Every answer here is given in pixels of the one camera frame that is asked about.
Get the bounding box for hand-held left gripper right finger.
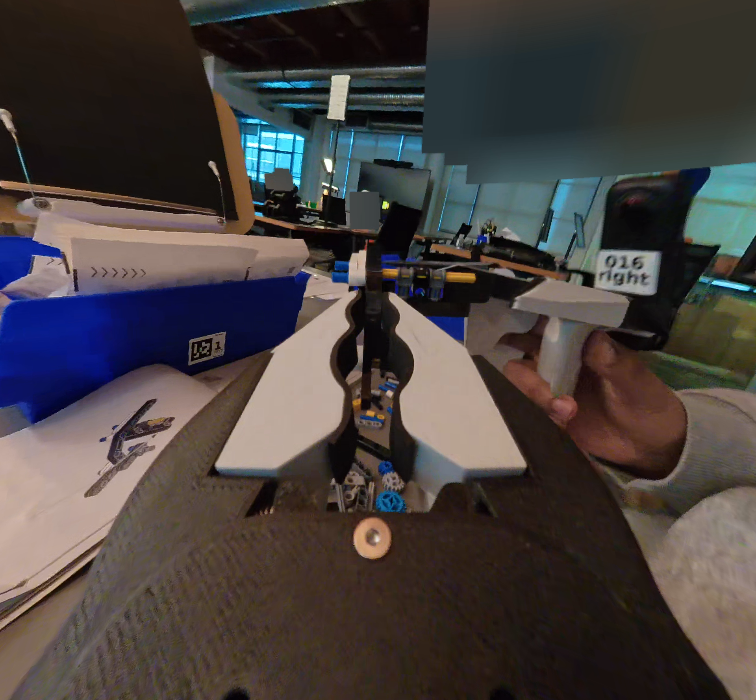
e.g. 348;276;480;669
384;292;528;486

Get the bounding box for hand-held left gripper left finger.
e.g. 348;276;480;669
215;292;362;486

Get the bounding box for scattered small lego pieces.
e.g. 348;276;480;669
328;368;412;515

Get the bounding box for blue plastic bin with tag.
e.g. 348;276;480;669
0;235;311;425

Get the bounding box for white paper booklets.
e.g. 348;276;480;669
30;207;309;295

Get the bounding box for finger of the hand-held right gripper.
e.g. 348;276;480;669
469;268;547;303

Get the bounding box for large black monitor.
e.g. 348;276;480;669
357;160;432;212

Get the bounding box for wooden office desk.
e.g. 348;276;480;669
254;214;380;242

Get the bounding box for person's right forearm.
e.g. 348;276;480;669
591;387;756;518

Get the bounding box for black cardboard panel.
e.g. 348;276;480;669
0;0;256;236

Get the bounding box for blue and white lego piece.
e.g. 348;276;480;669
332;251;371;288

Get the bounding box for long black lego beam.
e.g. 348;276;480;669
359;240;386;413

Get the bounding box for white lego instruction booklet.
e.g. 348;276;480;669
0;364;221;627

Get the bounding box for white hanging light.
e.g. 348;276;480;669
326;74;352;121

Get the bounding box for person's right hand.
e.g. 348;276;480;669
502;316;689;480

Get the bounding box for black and yellow lego assembly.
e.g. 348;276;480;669
381;260;477;303

